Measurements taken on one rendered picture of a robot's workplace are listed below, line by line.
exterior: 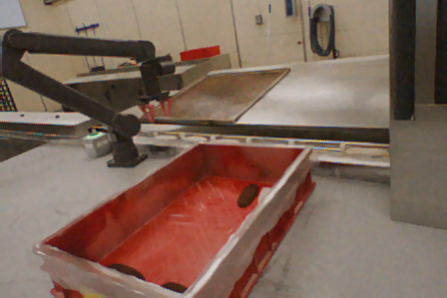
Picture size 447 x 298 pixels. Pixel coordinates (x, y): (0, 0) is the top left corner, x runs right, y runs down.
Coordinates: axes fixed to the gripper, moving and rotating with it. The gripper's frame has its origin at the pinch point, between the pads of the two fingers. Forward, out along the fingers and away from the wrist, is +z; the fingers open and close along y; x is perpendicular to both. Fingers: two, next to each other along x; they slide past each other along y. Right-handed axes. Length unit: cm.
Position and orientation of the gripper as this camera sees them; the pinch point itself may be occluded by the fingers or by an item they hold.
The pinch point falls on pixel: (160, 118)
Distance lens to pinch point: 121.8
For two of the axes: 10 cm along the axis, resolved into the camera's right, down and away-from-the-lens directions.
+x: -8.1, -0.5, 5.9
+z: 1.7, 9.4, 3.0
